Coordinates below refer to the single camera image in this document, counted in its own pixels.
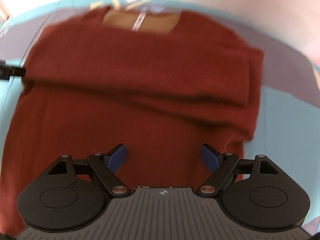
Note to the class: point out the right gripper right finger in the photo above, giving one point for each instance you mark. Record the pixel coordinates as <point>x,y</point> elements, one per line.
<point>221,168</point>

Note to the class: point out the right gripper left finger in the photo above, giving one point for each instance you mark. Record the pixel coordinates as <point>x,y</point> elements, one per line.
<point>105,166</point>

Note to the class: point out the dark red long-sleeve sweater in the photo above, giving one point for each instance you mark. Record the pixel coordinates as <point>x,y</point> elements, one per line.
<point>92,83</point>

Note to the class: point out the blue grey patterned bed sheet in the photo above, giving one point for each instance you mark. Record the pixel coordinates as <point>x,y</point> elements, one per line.
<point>287,127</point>

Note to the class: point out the white sweater neck label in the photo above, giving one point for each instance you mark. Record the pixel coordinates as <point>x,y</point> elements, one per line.
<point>139,21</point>

